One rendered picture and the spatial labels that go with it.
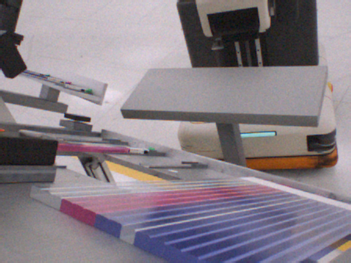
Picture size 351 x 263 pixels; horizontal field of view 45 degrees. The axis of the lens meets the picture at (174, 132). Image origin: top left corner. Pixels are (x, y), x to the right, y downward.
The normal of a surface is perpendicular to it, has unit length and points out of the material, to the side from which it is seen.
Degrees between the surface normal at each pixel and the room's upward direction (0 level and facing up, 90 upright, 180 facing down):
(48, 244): 43
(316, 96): 0
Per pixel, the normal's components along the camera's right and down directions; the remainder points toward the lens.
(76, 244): 0.20, -0.98
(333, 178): -0.24, -0.76
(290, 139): -0.19, 0.65
